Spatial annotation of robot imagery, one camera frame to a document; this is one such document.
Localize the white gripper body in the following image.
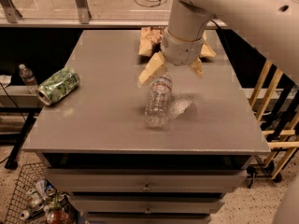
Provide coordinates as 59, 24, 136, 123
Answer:
161, 28, 204, 66

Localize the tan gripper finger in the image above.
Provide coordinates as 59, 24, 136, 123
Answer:
190, 58, 203, 78
138, 51, 167, 87

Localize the clear plastic water bottle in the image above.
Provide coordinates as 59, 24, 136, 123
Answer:
145, 73, 173, 129

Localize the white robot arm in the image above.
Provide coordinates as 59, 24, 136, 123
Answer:
138, 0, 299, 86

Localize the small bottle on shelf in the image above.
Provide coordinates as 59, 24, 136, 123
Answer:
19, 64, 38, 94

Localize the yellow brown snack bag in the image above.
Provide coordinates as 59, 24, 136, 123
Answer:
138, 26, 216, 58

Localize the green crushed soda can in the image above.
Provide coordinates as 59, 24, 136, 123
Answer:
36, 67, 80, 105

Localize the grey drawer cabinet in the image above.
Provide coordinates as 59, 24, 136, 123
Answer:
24, 30, 268, 224

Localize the black side table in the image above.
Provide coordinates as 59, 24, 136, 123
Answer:
0, 87, 41, 170

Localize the metal railing frame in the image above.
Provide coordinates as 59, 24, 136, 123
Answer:
0, 0, 228, 30

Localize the wire basket with trash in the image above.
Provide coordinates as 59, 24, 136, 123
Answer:
4, 163, 77, 224

